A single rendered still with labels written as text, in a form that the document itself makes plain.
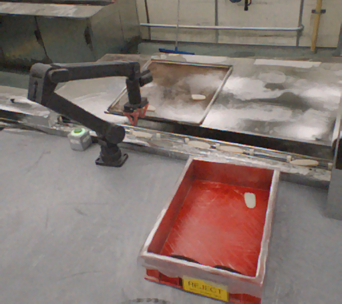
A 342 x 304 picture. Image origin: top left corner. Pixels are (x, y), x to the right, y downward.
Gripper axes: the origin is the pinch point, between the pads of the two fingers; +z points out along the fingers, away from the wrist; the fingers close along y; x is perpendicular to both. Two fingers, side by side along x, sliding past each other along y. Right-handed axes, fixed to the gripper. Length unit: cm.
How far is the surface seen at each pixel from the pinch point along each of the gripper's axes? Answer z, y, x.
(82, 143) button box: 6.9, -15.5, 20.6
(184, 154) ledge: 7.2, -8.8, -26.0
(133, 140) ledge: 6.6, -7.0, -0.4
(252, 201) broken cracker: 10, -25, -58
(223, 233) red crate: 11, -41, -53
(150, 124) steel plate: 10.7, 14.4, 2.9
